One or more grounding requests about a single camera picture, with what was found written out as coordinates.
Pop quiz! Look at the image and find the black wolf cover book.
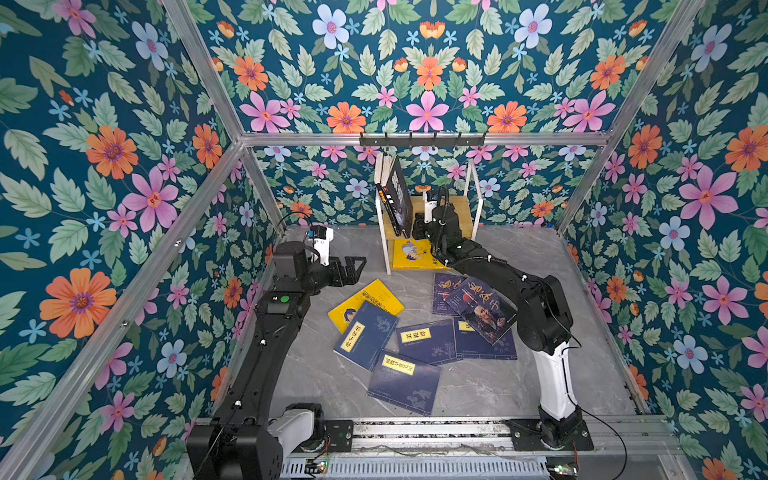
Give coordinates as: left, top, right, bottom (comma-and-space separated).
381, 156, 413, 238

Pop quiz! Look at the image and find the navy book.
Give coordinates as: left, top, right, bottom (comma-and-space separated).
333, 303, 398, 371
395, 319, 460, 366
367, 350, 442, 416
454, 319, 518, 360

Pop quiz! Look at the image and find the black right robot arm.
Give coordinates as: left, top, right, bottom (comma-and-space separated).
424, 202, 583, 450

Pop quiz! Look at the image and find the purple portrait book top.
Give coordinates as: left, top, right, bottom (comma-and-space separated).
444, 277, 517, 345

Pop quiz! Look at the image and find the black book standing on shelf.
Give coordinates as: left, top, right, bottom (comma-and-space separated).
374, 152, 399, 236

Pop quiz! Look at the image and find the navy book front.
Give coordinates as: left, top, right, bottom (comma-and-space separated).
367, 350, 442, 416

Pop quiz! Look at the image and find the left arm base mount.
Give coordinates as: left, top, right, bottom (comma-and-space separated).
293, 420, 355, 456

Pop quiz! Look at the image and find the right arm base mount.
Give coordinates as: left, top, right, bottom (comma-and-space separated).
503, 419, 595, 452

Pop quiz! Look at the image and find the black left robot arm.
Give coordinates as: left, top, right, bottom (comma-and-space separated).
186, 240, 367, 479

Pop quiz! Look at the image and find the purple book underneath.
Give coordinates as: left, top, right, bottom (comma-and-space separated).
432, 272, 468, 317

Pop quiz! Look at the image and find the wooden white frame shelf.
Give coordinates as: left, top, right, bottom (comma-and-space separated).
375, 160, 484, 275

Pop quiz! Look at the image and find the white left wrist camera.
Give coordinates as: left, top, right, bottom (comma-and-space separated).
308, 225, 334, 266

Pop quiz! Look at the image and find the black wall hook rail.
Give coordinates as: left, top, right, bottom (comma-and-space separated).
358, 132, 486, 149

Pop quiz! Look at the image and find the aluminium front rail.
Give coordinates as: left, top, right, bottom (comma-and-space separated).
321, 415, 683, 459

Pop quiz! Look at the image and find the yellow cartoon book on table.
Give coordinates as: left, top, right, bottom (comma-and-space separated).
328, 280, 405, 333

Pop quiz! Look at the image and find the yellow book on shelf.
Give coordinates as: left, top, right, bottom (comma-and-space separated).
392, 239, 447, 271

